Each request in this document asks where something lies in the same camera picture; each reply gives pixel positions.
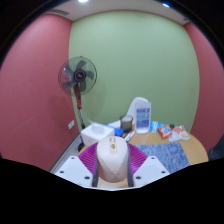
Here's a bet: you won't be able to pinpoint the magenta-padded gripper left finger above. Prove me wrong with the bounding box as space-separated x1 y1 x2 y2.
53 142 101 189

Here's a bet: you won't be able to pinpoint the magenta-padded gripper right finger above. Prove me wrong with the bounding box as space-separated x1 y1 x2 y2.
126 142 171 189

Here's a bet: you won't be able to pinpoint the cream white computer mouse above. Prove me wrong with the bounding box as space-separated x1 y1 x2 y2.
95 135 131 184

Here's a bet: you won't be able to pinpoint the blue-grey patterned mouse pad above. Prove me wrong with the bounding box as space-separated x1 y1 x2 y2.
135 142 191 175

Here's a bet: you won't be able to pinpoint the whiteboard marker red cap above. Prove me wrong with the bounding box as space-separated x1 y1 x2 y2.
123 129 137 143

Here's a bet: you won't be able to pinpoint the white tissue box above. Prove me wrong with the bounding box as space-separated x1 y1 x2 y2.
80 121 116 147

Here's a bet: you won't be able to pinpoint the red snack packet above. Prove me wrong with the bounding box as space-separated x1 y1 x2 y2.
157 124 175 141

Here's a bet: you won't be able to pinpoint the light blue snack packet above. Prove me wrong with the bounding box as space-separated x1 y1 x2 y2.
149 120 166 134

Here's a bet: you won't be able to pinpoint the orange snack packet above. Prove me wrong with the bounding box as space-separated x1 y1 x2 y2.
168 124 191 144

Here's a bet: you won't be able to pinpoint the blue whiteboard eraser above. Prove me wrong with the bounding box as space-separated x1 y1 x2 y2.
113 127 125 137

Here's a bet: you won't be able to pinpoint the dark mesh pen cup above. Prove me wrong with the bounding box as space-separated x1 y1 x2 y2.
119 114 135 134

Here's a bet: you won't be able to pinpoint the acrylic sign stand blue cards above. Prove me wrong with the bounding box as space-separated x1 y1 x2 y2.
134 101 153 135

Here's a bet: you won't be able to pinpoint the white chair back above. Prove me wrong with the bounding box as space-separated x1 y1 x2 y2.
126 96 150 126

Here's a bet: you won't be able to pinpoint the black standing fan red pole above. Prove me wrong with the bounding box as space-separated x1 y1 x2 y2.
57 55 98 152

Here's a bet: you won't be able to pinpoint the white wall socket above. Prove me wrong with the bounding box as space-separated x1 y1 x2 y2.
67 119 76 131

